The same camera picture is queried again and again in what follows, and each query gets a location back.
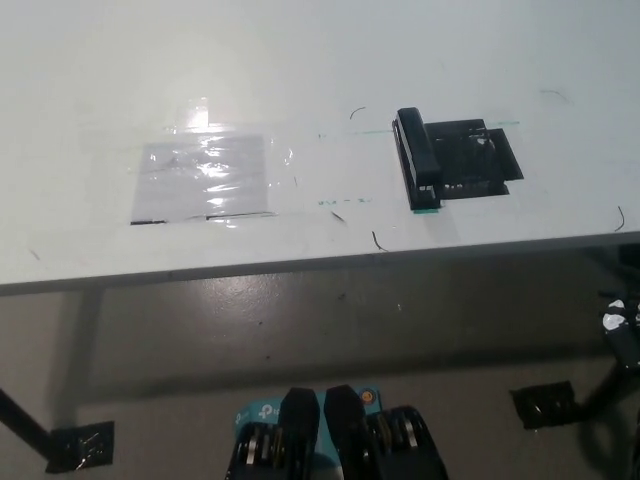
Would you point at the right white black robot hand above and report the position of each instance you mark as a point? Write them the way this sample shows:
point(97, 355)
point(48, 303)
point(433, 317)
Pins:
point(622, 340)

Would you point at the black desk stapler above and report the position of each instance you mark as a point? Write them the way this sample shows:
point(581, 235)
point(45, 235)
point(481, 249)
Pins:
point(420, 150)

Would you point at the black tape mark patch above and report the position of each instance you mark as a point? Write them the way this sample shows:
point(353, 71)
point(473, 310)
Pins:
point(470, 160)

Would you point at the black slanted table leg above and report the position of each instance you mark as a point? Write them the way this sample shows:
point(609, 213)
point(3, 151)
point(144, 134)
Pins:
point(22, 417)
point(607, 387)

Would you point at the small green tape piece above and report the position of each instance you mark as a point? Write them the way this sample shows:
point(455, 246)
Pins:
point(426, 212)

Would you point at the teal router box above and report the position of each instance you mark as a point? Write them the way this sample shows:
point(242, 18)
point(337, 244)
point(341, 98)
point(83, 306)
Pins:
point(260, 412)

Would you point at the clear plastic tape film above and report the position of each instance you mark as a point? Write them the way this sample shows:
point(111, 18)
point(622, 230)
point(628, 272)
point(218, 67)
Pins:
point(200, 120)

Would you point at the clear plastic taped sheet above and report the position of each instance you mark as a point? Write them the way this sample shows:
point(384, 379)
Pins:
point(165, 185)

